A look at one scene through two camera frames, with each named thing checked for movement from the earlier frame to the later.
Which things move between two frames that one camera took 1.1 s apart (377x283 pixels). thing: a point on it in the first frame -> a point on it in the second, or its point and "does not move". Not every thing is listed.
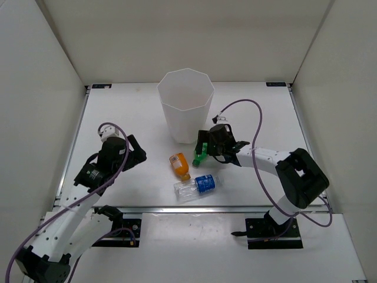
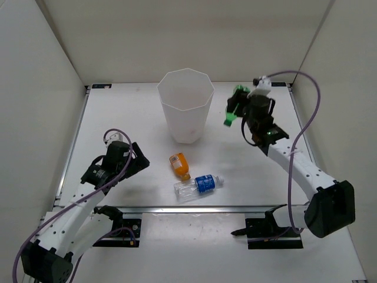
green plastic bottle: [199, 158] -> [230, 117]
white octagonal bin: [187, 95] does not move
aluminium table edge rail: [207, 210] does not move
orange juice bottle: [181, 166] does not move
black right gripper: [207, 135] -> [240, 98]
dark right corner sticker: [276, 84] does not move
